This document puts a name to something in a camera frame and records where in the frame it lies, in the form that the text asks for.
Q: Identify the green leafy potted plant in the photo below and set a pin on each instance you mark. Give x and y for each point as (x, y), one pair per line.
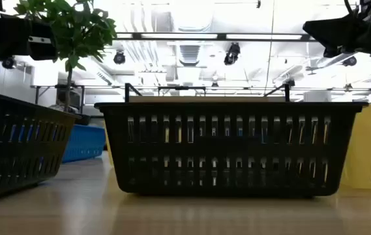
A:
(74, 29)

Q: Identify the black framed background table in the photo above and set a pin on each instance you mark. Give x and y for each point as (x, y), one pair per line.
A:
(58, 86)

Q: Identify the ceiling light track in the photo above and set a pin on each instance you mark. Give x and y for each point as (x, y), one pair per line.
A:
(221, 36)

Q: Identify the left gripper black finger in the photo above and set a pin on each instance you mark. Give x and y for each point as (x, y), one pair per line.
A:
(41, 30)
(43, 51)

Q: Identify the wooden shelf with black frame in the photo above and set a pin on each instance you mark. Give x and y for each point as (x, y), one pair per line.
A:
(204, 99)

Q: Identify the blue plastic basket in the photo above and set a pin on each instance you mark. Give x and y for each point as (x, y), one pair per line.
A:
(85, 143)

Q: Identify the black plastic basket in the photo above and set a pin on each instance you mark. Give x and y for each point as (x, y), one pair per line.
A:
(15, 148)
(231, 148)

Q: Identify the black ceiling spotlight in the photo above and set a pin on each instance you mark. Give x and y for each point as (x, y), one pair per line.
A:
(119, 57)
(349, 61)
(8, 62)
(232, 53)

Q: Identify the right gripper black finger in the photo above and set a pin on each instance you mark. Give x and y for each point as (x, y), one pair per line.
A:
(338, 31)
(338, 50)

